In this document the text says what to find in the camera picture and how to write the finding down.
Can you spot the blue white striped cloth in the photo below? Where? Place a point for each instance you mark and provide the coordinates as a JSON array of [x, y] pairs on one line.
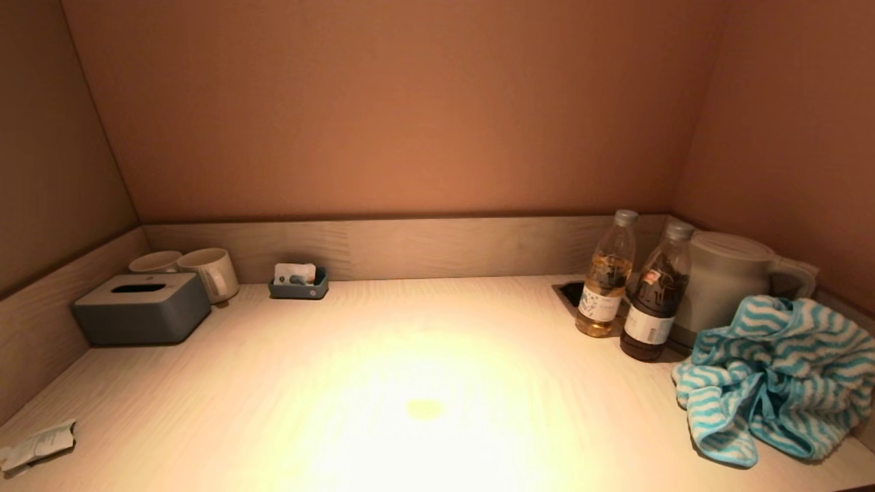
[[772, 369]]

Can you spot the black recessed table socket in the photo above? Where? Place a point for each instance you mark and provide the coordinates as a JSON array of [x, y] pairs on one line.
[[571, 292]]

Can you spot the white sachets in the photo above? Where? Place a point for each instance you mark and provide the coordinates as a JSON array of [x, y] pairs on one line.
[[294, 272]]

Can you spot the small grey tray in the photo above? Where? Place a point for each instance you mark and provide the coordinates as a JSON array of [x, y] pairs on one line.
[[297, 292]]

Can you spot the yellow liquid stain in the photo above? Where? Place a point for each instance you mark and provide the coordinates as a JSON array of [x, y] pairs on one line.
[[425, 409]]

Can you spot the clear bottle yellow tea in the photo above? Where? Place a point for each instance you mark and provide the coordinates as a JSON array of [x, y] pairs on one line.
[[605, 287]]

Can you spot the dark tea bottle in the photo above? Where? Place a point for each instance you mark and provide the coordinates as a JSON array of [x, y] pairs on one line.
[[656, 307]]

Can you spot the white ceramic mug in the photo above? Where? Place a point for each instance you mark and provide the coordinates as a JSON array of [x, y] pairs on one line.
[[154, 262], [205, 270]]

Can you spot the grey electric kettle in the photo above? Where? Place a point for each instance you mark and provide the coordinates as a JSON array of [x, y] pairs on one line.
[[724, 280]]

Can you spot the grey tissue box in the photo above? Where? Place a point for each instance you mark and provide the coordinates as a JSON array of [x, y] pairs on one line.
[[140, 314]]

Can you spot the crumpled white paper wrapper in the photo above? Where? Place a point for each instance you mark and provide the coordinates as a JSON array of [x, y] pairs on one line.
[[37, 444]]

